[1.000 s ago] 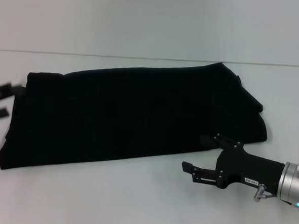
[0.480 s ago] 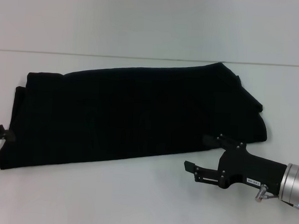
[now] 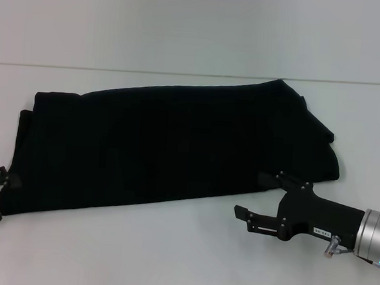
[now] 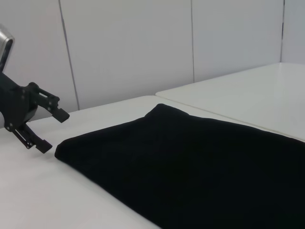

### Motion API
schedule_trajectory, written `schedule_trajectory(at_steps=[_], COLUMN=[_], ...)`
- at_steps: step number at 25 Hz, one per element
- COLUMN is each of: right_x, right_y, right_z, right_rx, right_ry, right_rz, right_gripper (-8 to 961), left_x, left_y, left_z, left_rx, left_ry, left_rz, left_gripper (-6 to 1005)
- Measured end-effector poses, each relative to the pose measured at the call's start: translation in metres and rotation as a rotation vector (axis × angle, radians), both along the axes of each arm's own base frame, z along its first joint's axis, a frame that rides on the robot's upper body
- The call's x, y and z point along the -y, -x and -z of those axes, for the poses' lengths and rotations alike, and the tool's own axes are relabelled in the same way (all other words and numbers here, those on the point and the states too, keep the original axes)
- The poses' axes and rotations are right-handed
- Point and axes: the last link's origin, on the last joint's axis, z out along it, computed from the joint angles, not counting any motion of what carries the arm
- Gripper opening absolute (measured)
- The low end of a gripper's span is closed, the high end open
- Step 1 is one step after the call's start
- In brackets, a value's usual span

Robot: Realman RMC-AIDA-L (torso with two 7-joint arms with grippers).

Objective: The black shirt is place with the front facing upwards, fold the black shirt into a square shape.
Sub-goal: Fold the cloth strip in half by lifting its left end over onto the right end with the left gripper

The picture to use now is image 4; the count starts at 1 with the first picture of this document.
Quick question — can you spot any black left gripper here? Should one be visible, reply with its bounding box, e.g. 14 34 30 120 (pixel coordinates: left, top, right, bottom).
0 71 71 154

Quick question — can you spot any black shirt with FREE print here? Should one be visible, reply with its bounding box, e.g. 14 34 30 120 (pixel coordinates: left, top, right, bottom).
54 103 305 229

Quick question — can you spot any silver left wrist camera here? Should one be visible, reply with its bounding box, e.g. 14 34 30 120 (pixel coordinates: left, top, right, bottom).
0 23 16 73

